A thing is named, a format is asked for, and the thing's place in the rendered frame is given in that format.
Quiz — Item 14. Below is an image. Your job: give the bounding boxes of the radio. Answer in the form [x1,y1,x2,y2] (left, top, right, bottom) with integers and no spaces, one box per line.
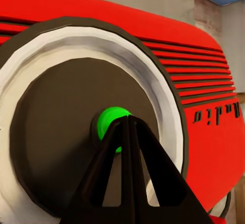
[0,0,245,224]

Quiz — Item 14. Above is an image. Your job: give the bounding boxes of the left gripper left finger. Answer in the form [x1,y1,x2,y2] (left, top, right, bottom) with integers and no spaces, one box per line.
[59,115,136,224]

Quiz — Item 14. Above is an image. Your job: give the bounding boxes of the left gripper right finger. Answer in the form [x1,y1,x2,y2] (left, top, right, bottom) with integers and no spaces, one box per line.
[128,115,215,224]

